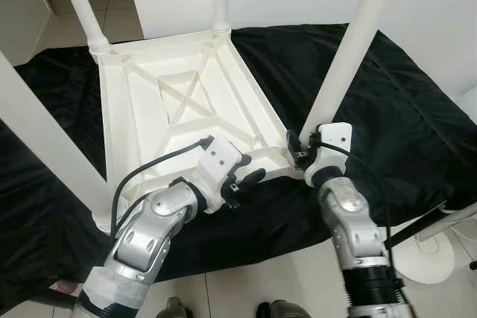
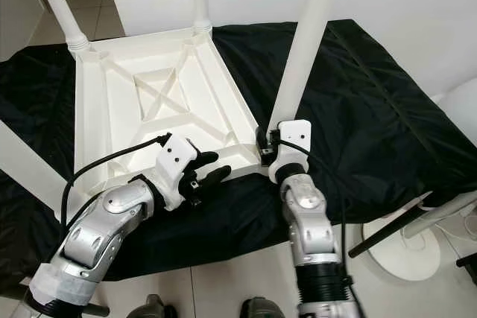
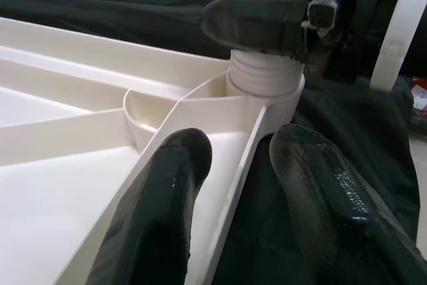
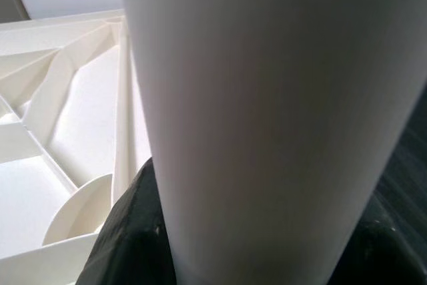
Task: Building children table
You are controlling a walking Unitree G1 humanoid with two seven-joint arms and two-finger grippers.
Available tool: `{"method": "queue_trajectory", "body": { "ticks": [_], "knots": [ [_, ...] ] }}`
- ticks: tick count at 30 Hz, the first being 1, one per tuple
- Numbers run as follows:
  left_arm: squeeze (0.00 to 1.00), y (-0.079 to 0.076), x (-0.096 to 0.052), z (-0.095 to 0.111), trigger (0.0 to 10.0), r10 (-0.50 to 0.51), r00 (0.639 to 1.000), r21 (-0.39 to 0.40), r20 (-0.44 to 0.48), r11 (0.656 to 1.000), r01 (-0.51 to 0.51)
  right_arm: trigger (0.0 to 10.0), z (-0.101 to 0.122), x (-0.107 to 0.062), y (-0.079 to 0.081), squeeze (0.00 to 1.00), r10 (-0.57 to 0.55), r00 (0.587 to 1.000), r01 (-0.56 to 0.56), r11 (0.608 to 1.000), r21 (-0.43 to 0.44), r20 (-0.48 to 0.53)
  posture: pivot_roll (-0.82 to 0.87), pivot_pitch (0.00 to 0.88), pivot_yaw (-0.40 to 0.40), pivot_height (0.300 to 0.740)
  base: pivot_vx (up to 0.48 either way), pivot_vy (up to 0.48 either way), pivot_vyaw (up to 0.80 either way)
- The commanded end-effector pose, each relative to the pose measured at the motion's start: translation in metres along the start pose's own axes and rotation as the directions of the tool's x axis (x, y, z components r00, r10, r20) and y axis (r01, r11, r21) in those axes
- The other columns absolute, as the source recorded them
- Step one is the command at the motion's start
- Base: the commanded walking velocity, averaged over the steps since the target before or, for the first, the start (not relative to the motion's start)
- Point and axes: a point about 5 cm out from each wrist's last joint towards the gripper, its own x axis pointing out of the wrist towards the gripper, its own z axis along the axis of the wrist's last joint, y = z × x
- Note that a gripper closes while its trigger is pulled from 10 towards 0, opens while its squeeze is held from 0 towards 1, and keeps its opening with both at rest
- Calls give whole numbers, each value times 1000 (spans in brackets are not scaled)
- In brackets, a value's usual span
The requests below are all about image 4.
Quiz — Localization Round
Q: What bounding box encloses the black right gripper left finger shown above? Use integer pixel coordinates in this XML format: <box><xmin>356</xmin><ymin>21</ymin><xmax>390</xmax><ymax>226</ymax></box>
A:
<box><xmin>78</xmin><ymin>156</ymin><xmax>181</xmax><ymax>285</ymax></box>

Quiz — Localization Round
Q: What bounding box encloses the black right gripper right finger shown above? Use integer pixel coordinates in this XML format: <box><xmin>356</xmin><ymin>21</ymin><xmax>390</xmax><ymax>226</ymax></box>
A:
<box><xmin>336</xmin><ymin>194</ymin><xmax>427</xmax><ymax>285</ymax></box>

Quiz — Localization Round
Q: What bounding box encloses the white plastic children table top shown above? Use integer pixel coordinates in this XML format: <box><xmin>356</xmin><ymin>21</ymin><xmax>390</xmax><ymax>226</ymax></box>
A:
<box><xmin>0</xmin><ymin>9</ymin><xmax>154</xmax><ymax>285</ymax></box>

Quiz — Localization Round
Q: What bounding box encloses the white plastic table leg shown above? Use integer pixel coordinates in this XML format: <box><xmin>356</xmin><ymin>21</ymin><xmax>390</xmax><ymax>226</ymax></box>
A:
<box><xmin>116</xmin><ymin>0</ymin><xmax>427</xmax><ymax>285</ymax></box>

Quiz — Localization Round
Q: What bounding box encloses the black cloth table cover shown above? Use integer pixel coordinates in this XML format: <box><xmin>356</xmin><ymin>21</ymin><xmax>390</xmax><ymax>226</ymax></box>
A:
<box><xmin>370</xmin><ymin>77</ymin><xmax>427</xmax><ymax>236</ymax></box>

